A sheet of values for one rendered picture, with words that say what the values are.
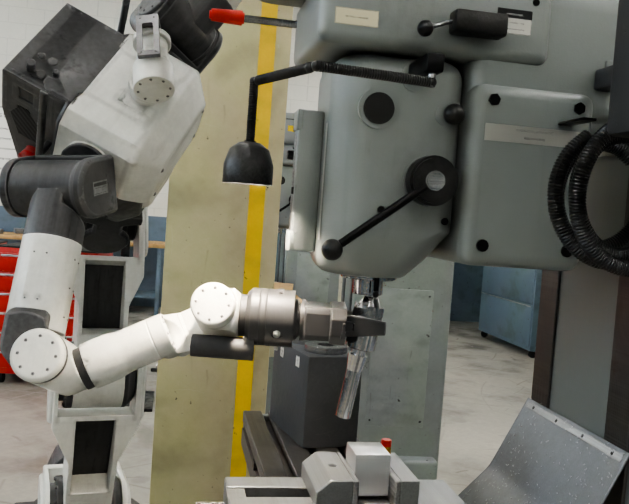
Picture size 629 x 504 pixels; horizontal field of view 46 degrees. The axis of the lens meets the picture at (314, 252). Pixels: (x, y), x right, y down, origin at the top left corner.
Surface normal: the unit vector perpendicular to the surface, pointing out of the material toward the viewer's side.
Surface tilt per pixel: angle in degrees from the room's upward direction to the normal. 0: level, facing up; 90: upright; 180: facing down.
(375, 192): 90
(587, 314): 90
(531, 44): 90
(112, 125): 58
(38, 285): 70
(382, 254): 118
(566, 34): 90
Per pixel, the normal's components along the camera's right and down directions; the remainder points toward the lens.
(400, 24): 0.18, 0.07
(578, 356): -0.98, -0.06
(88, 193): 0.97, 0.03
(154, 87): 0.13, 0.88
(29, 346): 0.05, -0.29
